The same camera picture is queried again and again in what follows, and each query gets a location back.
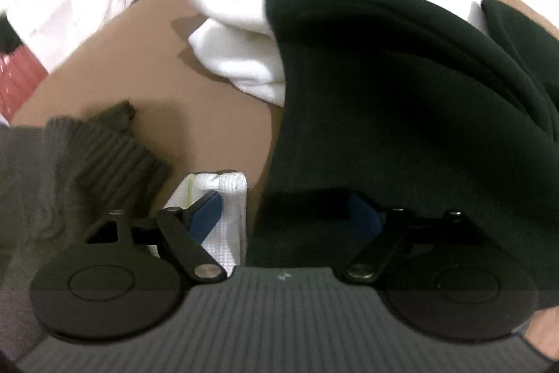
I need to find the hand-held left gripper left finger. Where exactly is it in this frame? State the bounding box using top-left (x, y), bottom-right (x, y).
top-left (86, 189), bottom-right (228, 285)

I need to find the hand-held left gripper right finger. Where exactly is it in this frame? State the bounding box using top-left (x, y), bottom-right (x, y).
top-left (342, 191), bottom-right (486, 285)

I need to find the dark green garment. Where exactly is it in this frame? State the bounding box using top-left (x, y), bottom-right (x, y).
top-left (247, 0), bottom-right (559, 308)

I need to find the white waffle cloth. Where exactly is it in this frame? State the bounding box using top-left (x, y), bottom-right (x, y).
top-left (151, 171), bottom-right (249, 266)

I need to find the grey knit sweater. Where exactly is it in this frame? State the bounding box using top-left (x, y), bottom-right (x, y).
top-left (0, 100), bottom-right (173, 360)

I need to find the white folded garment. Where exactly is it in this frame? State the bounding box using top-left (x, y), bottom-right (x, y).
top-left (186, 0), bottom-right (503, 107)

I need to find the white fabric bag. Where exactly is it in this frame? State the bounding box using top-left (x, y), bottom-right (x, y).
top-left (4, 0), bottom-right (146, 73)

